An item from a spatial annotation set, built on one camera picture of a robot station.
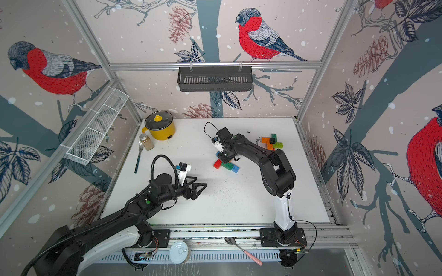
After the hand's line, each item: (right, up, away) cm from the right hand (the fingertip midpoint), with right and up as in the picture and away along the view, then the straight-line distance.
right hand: (226, 157), depth 97 cm
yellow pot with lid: (-41, +19, +7) cm, 45 cm away
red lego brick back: (-5, -4, -3) cm, 6 cm away
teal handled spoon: (-54, +4, +9) cm, 55 cm away
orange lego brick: (+25, +10, +9) cm, 28 cm away
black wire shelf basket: (-9, +48, +9) cm, 50 cm away
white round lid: (-19, -33, -31) cm, 49 cm away
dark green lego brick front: (+1, -4, -3) cm, 5 cm away
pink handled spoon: (+3, -34, -23) cm, 41 cm away
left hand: (-10, -8, -20) cm, 24 cm away
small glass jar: (-47, +9, +3) cm, 48 cm away
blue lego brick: (+5, -6, -2) cm, 9 cm away
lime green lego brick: (+32, +7, +6) cm, 33 cm away
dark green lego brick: (+31, +12, +10) cm, 35 cm away
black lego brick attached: (+29, +9, +7) cm, 31 cm away
